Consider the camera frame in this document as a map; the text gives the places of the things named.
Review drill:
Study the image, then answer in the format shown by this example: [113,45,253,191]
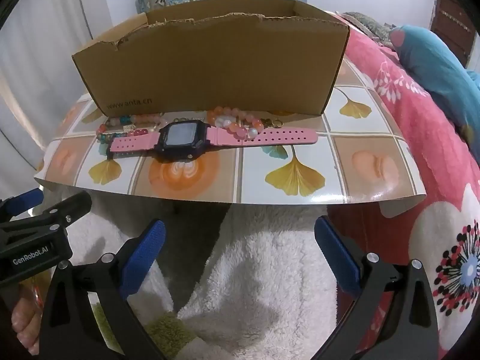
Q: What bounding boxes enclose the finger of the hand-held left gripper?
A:
[0,192,92,239]
[0,188,44,220]

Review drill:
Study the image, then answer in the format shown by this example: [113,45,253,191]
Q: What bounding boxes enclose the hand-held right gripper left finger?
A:
[39,219,167,360]

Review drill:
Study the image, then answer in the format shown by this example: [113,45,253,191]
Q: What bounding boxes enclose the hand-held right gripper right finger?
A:
[314,215,447,360]

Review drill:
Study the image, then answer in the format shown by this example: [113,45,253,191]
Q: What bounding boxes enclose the multicolour bead bracelet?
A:
[95,113,169,145]

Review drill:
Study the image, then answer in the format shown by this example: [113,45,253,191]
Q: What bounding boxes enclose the pink strap digital watch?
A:
[106,120,319,163]

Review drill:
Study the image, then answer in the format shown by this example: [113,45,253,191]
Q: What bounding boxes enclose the pink orange bead bracelet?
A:
[207,107,284,140]

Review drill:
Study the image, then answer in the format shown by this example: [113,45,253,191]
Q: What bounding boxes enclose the brown cardboard box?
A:
[71,0,351,118]

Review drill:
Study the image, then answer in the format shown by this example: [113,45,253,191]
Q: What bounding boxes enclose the person's left hand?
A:
[13,289,41,351]

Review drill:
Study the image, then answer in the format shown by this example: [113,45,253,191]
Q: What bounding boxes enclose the white fluffy towel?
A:
[56,191,338,360]

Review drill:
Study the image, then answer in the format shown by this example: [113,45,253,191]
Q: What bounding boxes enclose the ginkgo leaf patterned tablecloth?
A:
[34,50,428,218]

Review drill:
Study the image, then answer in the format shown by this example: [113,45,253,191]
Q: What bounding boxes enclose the white curtain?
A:
[0,0,113,196]

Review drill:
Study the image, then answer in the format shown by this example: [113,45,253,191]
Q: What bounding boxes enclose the pink floral blanket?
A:
[326,11,480,360]

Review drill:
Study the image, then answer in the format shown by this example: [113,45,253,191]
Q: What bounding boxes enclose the blue pillow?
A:
[388,24,480,136]

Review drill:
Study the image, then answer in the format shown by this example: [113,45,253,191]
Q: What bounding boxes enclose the patterned grey quilt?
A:
[337,11,396,47]

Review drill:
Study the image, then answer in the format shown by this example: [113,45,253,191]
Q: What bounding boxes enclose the brown door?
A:
[429,0,477,68]

